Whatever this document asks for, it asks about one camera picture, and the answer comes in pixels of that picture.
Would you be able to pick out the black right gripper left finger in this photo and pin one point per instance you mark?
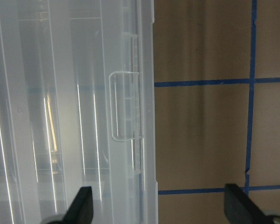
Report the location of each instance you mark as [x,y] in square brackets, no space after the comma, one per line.
[79,212]

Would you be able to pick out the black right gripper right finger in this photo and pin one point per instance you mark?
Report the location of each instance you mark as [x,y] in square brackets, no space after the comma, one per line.
[240,209]

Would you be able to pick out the clear plastic box lid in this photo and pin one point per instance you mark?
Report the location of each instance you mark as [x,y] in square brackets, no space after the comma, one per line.
[77,109]

